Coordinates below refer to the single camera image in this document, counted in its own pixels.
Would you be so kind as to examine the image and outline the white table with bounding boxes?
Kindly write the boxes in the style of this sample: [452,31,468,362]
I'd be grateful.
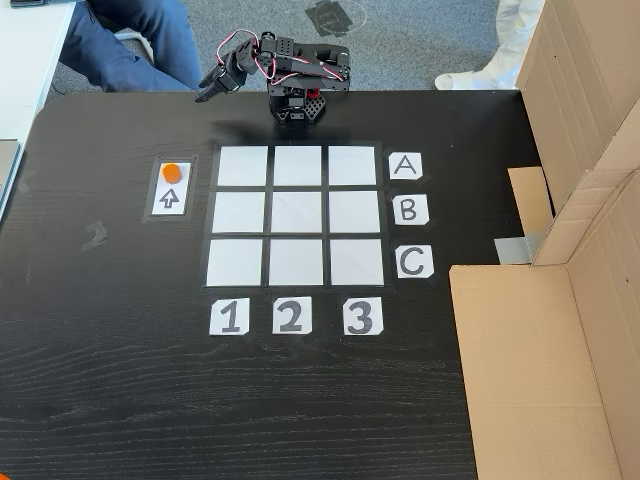
[0,0,89,221]

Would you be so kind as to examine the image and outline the clear tape scraps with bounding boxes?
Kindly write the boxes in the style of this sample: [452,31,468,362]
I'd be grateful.
[79,222,109,252]

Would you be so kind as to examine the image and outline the red white servo cable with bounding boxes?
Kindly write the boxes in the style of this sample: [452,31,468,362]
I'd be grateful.
[215,29,279,85]

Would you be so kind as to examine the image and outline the paper sheet number 1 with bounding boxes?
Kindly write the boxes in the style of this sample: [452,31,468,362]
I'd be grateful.
[208,298,250,336]

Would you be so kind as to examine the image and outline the seated person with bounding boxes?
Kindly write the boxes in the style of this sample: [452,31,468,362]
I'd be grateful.
[58,0,204,94]

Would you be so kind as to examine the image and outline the brown cardboard box panel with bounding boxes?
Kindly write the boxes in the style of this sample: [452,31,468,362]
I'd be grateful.
[448,168,640,480]
[507,0,640,240]

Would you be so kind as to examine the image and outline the paper sheet letter B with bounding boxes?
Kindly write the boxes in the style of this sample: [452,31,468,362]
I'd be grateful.
[392,194,430,226]

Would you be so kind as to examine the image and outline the paper sheet number 3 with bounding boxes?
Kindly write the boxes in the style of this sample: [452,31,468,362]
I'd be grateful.
[342,296,385,337]

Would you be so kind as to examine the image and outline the paper sheet letter A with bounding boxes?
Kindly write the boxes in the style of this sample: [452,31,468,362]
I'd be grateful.
[388,152,425,180]

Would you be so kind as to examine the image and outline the paper sheet number 2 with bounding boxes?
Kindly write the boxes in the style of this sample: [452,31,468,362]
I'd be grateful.
[271,295,314,335]

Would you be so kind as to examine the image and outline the grey duct tape strip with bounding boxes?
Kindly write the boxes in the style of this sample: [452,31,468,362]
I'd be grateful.
[493,232,544,266]

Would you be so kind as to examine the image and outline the standing person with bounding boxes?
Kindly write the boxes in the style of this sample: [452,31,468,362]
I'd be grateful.
[433,0,544,91]

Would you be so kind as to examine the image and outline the black floor tape patch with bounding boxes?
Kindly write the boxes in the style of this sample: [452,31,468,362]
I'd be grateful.
[304,0,359,37]

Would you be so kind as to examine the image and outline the white arrow paper sheet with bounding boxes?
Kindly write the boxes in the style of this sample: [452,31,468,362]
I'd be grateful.
[148,161,192,217]

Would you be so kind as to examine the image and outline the paper sheet letter C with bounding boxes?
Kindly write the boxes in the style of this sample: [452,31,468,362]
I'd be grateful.
[395,244,434,279]

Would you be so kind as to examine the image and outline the white metal frame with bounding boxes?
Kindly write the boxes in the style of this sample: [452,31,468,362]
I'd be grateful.
[115,28,156,66]

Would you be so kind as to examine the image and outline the white nine-square grid sheet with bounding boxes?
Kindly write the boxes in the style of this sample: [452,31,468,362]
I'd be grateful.
[201,142,396,294]

